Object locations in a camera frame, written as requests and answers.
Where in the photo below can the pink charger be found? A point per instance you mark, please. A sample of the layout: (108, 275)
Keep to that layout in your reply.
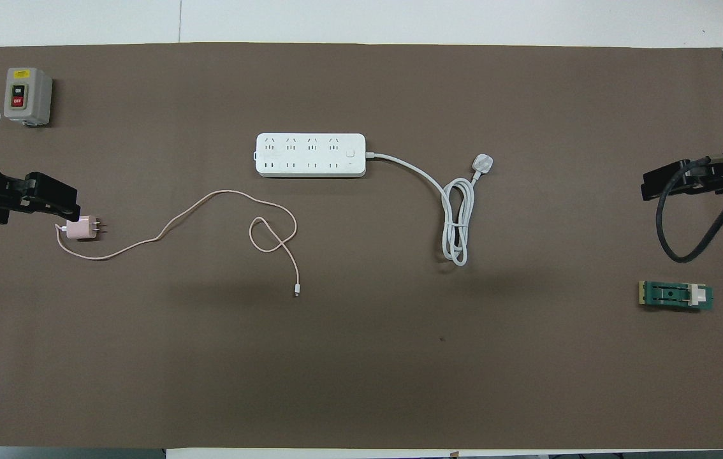
(81, 228)

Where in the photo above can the brown table mat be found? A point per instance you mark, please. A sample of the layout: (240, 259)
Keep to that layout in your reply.
(208, 357)

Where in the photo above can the grey on-off switch box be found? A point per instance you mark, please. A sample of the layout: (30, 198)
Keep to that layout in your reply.
(33, 95)

